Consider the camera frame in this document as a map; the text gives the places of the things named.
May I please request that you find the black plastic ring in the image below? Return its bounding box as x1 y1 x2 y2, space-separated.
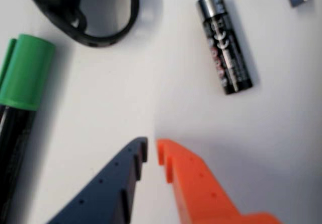
27 0 140 49

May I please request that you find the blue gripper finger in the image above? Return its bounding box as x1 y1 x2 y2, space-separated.
46 136 149 224

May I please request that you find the black silver battery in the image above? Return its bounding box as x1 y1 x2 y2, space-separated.
196 0 254 96

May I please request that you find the black marker with green cap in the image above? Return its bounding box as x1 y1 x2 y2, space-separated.
0 33 57 218

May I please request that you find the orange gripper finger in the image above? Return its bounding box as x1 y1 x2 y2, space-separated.
156 138 283 224

